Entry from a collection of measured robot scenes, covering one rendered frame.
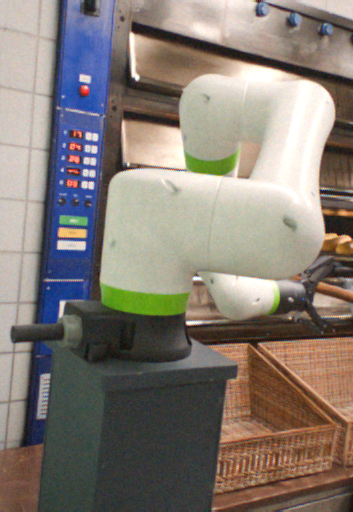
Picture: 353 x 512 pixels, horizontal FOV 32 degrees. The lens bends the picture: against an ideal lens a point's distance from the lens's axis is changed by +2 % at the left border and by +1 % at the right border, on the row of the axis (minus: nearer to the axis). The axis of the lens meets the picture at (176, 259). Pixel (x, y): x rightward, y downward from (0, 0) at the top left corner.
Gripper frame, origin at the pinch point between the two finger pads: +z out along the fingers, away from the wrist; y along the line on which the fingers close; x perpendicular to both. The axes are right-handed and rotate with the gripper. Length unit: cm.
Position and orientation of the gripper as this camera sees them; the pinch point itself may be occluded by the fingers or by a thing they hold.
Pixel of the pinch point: (342, 294)
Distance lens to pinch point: 166.2
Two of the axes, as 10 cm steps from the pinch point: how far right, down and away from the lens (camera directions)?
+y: -1.1, 9.9, 1.3
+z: 8.3, 0.2, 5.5
